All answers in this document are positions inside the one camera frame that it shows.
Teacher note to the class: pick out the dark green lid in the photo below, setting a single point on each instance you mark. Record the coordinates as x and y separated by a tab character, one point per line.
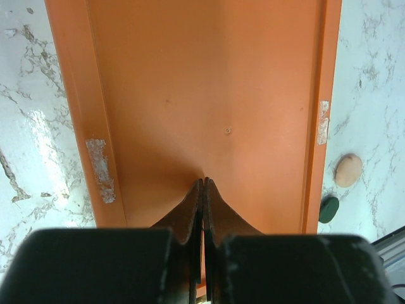
328	209

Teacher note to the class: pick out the pink powder puff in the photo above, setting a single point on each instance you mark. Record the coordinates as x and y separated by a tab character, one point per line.
348	170

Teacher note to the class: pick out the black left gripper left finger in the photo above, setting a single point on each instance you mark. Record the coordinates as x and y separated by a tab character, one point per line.
159	264

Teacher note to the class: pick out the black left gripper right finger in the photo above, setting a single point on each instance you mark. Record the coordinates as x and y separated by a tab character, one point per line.
243	265

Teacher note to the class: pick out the orange drawer box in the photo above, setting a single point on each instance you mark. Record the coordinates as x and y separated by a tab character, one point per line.
169	96

